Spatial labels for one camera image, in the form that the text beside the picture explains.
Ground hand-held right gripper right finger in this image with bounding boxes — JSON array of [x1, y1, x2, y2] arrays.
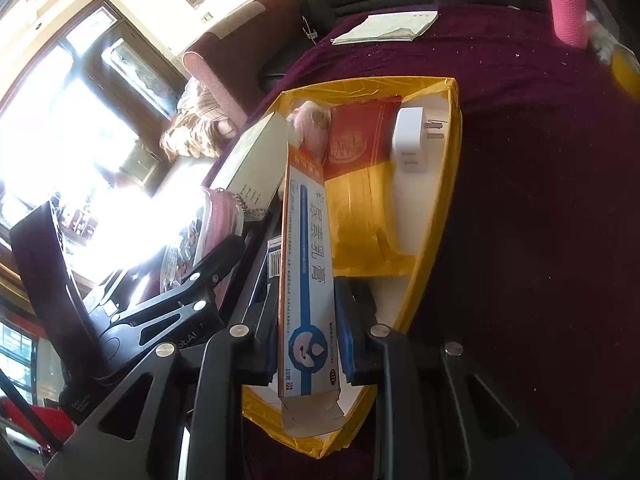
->
[[334, 277, 576, 480]]

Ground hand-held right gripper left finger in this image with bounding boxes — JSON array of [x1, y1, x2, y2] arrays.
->
[[45, 287, 281, 480]]

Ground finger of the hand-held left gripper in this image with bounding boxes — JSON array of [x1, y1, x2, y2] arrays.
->
[[92, 234, 248, 348]]

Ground orange blue ointment box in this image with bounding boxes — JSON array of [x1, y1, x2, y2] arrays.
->
[[277, 140, 346, 436]]

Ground yellow snack packet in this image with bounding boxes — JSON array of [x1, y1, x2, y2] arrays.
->
[[325, 162, 416, 277]]

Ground pink plush toy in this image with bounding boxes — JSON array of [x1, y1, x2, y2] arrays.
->
[[286, 101, 333, 161]]

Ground white box with yellow tape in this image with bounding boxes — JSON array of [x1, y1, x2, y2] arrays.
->
[[242, 76, 463, 461]]

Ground red snack packet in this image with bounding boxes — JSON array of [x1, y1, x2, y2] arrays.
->
[[325, 100, 401, 181]]

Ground white power adapter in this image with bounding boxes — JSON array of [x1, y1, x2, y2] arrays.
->
[[391, 106, 451, 173]]

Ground clear cartoon-print pencil case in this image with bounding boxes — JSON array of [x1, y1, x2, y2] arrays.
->
[[160, 187, 246, 293]]

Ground flat cream box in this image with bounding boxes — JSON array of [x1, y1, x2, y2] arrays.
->
[[210, 111, 296, 211]]

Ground floral cloth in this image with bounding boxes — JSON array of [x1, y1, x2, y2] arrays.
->
[[159, 80, 241, 161]]

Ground red object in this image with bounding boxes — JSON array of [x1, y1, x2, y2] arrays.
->
[[0, 400, 76, 480]]

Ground wooden framed window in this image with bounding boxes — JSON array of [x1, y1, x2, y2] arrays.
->
[[0, 0, 188, 281]]

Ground maroon cushion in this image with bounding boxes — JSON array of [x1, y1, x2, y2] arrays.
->
[[181, 0, 306, 126]]

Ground white paper sheet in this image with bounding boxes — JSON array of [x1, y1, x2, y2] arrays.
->
[[331, 10, 441, 46]]

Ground yellow tape roll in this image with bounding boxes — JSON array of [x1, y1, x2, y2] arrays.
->
[[611, 45, 640, 98]]

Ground white tissue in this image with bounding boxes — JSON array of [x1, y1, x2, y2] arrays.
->
[[587, 10, 618, 66]]

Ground pink knit-sleeved bottle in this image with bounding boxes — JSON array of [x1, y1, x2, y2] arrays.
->
[[540, 0, 588, 50]]

